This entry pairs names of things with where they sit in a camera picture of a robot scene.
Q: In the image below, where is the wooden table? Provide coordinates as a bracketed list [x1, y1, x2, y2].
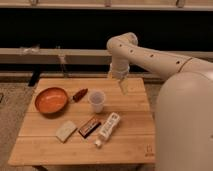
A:
[9, 78, 155, 166]

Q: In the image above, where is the white toothpaste tube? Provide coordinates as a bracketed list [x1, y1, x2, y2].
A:
[95, 112, 121, 148]

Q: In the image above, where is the white sponge block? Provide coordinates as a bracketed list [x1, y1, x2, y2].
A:
[56, 121, 77, 143]

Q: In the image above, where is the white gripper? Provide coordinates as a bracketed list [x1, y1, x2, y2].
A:
[109, 66, 130, 94]

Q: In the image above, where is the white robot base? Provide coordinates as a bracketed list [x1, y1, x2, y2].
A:
[155, 71, 213, 171]

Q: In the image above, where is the grey metal rail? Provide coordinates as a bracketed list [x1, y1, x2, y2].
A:
[0, 47, 213, 65]

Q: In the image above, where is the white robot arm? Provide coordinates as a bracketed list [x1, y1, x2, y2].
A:
[106, 32, 213, 94]

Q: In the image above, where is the brown chocolate bar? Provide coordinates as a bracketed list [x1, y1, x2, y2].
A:
[79, 117, 101, 138]

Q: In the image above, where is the orange frying pan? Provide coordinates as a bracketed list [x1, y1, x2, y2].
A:
[34, 87, 88, 114]

